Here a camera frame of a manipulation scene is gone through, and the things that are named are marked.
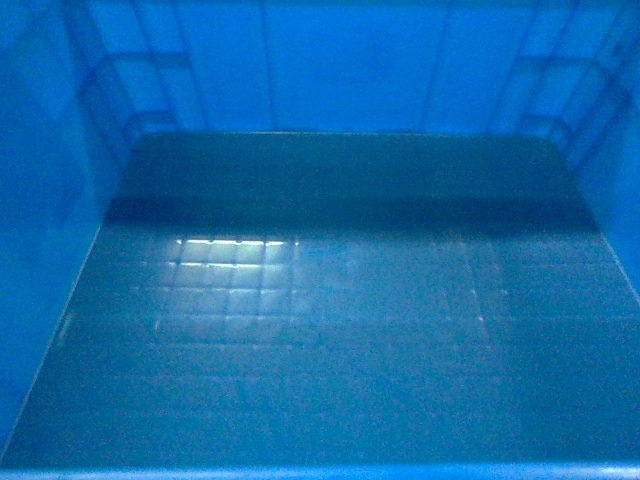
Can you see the large blue plastic crate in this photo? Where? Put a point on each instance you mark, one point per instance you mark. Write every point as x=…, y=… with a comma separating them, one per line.
x=319, y=239

